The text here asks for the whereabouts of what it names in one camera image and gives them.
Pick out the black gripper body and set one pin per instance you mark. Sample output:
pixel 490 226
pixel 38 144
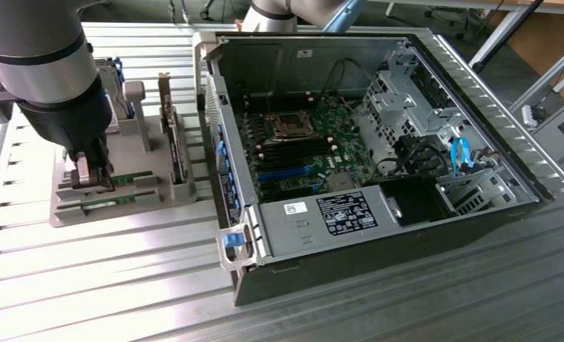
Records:
pixel 67 121

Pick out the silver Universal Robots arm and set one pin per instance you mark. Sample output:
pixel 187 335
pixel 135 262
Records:
pixel 39 46

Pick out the green RAM stick white label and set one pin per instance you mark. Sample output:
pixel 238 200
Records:
pixel 98 205

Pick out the black RAM slot bank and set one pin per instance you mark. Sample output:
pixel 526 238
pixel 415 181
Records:
pixel 291 149

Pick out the hard disk with blue rails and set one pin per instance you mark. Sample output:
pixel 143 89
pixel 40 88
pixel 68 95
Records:
pixel 120 96

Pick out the grey parts rack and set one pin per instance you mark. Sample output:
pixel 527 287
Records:
pixel 134 210

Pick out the graphics card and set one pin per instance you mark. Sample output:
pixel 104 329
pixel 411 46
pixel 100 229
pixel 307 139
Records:
pixel 171 135

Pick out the blue case latch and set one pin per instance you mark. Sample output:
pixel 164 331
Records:
pixel 232 239

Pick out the blue expansion slot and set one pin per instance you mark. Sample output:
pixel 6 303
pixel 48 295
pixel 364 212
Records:
pixel 286 172

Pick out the CPU socket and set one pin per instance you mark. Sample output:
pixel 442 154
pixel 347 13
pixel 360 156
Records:
pixel 291 126

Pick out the grey power supply unit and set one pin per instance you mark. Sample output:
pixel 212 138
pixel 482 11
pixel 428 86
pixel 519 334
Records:
pixel 291 228

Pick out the green motherboard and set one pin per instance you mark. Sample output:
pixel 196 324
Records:
pixel 331 128

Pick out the open black PC case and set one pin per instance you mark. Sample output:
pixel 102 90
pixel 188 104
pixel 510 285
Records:
pixel 358 270

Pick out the metal disk bay cage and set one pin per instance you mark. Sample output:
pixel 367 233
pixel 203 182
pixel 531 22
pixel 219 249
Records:
pixel 406 107

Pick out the white power strip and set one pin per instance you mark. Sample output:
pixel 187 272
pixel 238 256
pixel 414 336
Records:
pixel 535 114

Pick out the black stand pole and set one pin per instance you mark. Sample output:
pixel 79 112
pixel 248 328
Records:
pixel 504 32

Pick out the white frame desk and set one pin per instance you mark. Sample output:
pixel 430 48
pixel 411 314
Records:
pixel 548 46

